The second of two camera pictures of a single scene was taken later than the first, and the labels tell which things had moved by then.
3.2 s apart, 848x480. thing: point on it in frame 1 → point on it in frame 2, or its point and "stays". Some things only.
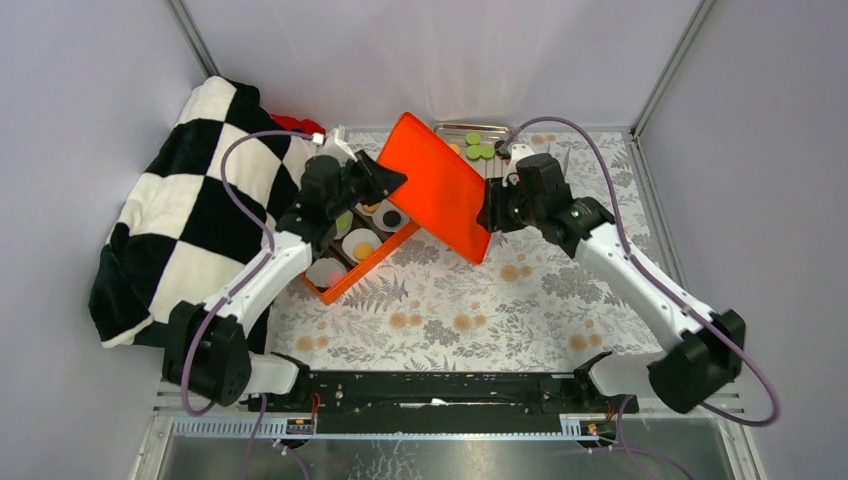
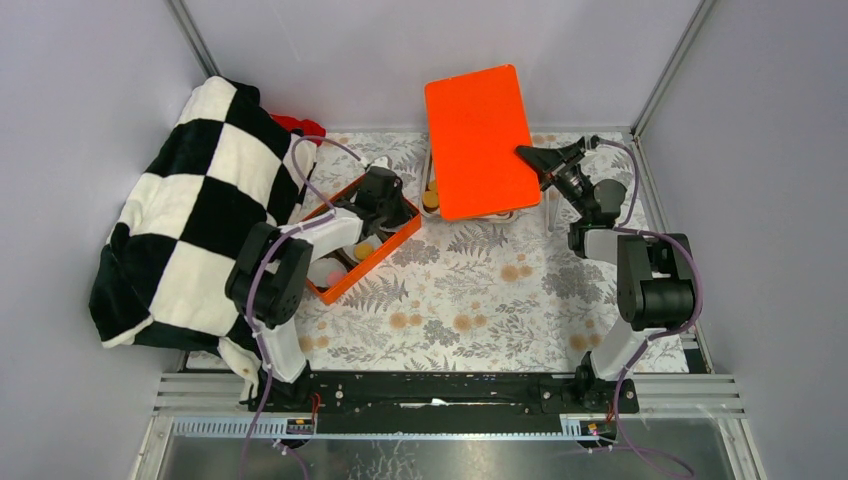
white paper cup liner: (360, 243) stays
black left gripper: (380, 180) → (402, 215)
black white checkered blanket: (178, 234) stays
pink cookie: (334, 276) stays
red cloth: (293, 123) stays
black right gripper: (492, 216) → (544, 159)
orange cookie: (362, 251) stays
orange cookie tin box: (364, 238) stays
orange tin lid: (444, 190) → (476, 123)
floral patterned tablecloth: (430, 305) stays
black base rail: (448, 394) stays
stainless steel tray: (475, 144) → (430, 205)
